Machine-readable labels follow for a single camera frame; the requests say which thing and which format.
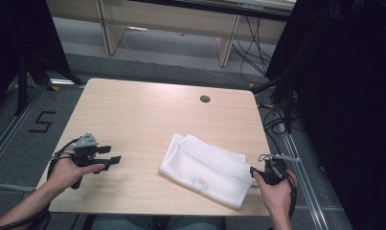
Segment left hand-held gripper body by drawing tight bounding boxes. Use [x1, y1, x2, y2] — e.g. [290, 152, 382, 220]
[69, 131, 101, 190]

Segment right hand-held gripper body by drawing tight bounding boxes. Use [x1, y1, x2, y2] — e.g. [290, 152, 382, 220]
[258, 152, 301, 187]

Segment white towel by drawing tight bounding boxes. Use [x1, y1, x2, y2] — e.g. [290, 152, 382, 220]
[158, 133, 256, 211]

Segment person's right hand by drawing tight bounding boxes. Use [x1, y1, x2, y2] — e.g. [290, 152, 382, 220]
[252, 169, 299, 221]

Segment person's left hand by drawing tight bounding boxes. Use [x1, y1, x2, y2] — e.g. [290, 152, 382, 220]
[46, 145, 107, 195]

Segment person's legs in jeans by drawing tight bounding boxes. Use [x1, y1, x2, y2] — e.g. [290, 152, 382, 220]
[90, 214, 227, 230]

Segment black metal stand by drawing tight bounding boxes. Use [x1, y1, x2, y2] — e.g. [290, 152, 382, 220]
[250, 68, 298, 134]
[13, 52, 85, 117]

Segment gray floor strip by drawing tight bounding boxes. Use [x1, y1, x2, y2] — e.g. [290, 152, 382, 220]
[0, 181, 39, 195]

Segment black curtain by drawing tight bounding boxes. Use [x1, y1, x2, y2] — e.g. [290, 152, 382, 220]
[264, 0, 386, 230]
[0, 0, 72, 111]

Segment light wooden desk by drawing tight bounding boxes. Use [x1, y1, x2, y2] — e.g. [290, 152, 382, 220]
[46, 0, 298, 68]

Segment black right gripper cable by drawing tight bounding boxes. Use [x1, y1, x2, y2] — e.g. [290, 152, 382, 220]
[257, 152, 299, 221]

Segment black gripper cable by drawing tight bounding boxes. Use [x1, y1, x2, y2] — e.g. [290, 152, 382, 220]
[257, 152, 299, 221]
[0, 136, 83, 230]

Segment black floor cables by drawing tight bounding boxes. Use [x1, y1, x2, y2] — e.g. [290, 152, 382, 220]
[257, 101, 307, 155]

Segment short aluminium floor rail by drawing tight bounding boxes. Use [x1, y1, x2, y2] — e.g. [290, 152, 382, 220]
[48, 78, 87, 89]

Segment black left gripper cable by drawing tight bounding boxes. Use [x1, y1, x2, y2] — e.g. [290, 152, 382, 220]
[0, 136, 83, 230]

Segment hanging black cable bundle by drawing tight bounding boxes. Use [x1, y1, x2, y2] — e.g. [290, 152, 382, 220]
[231, 15, 279, 84]

